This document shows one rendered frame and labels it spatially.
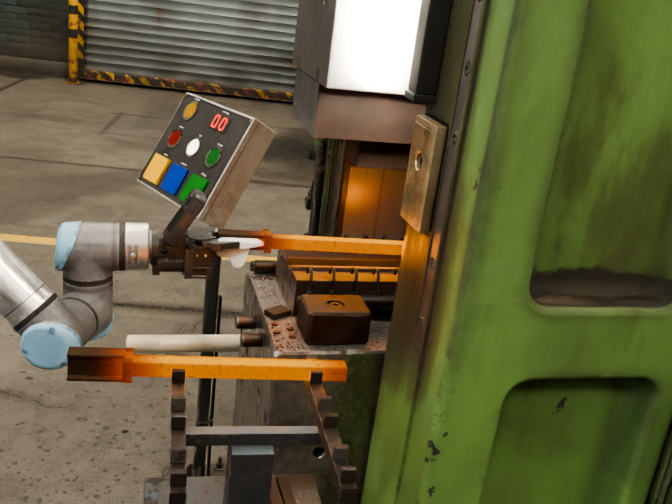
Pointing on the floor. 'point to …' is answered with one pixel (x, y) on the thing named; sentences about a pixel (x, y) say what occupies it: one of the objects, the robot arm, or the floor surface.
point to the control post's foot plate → (201, 469)
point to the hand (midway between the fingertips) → (256, 238)
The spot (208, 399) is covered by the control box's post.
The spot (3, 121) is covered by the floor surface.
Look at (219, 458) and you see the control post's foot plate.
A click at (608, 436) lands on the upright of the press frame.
